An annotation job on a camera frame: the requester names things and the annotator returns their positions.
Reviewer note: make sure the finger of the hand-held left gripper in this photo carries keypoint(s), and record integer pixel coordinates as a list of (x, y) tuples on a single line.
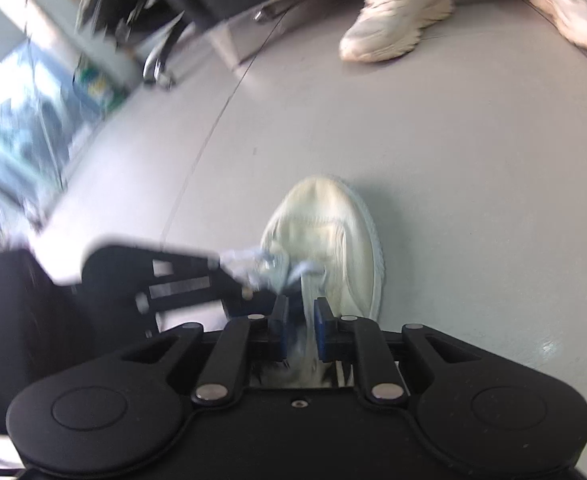
[(188, 307)]

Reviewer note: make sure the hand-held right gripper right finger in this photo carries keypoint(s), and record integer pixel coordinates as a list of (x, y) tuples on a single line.
[(323, 332)]

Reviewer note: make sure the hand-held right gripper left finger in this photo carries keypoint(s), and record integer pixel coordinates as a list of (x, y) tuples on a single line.
[(279, 330)]

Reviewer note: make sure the light blue shoelace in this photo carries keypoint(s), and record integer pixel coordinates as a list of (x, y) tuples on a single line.
[(253, 265)]

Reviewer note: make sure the white canvas shoe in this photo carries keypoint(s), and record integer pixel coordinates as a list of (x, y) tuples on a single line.
[(323, 220)]

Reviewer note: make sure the glass partition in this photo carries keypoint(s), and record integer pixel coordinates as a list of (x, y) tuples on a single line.
[(23, 135)]

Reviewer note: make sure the green fire extinguisher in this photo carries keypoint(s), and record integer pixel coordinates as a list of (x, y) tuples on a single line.
[(95, 90)]

